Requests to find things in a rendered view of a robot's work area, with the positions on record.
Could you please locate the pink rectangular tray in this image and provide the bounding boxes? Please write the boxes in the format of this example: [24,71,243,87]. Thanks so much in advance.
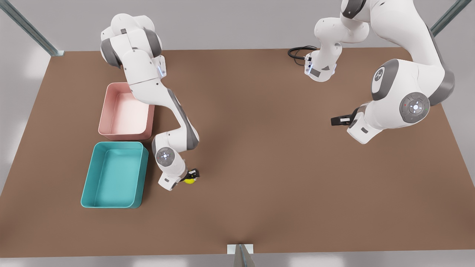
[98,82,155,141]

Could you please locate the black cable loop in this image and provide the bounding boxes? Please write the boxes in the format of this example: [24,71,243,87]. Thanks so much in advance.
[288,46,318,67]

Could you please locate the teal rectangular tray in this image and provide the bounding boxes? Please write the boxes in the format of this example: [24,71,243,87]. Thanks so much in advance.
[81,141,149,209]

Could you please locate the silver frame post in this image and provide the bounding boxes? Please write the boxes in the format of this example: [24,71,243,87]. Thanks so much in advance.
[430,0,472,37]
[0,0,65,57]
[227,244,256,267]

